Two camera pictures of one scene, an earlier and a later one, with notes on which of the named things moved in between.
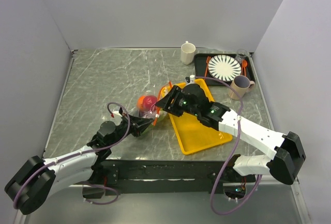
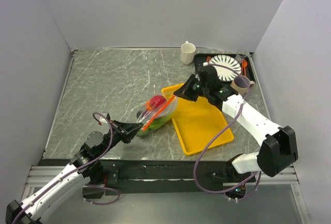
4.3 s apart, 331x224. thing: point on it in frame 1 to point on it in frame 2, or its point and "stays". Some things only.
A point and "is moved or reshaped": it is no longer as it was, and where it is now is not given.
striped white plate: [224, 67] stays
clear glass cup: [241, 55] stays
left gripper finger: [137, 125] to [125, 131]
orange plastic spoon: [244, 63] stays
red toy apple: [148, 101] is moved or reshaped
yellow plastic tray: [194, 135] stays
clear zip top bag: [147, 106] is moved or reshaped
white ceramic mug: [187, 49] stays
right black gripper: [165, 103] to [185, 92]
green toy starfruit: [162, 114] to [154, 125]
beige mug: [242, 84] stays
